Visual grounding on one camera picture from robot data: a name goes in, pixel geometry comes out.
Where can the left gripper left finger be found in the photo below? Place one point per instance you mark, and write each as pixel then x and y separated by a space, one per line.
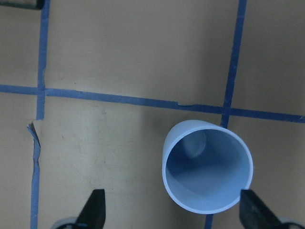
pixel 93 214

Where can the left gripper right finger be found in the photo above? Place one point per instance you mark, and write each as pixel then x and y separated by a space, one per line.
pixel 254 214

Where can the light blue plastic cup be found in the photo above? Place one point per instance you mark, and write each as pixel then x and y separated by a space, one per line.
pixel 205 166

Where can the black wire mug rack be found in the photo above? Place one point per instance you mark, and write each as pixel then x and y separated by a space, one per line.
pixel 24 4

